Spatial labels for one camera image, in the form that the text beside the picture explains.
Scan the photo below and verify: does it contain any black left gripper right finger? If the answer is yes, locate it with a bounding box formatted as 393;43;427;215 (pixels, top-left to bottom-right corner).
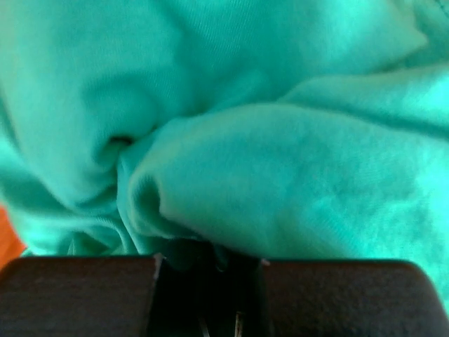
263;260;448;336

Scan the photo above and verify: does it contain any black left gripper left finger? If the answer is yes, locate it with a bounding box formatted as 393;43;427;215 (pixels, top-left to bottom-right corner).
1;257;156;336

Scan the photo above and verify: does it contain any green tank top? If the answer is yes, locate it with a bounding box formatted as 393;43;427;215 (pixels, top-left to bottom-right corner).
0;0;449;273

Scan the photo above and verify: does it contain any orange plastic basket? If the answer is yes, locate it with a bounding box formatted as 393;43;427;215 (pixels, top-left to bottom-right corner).
0;207;25;269

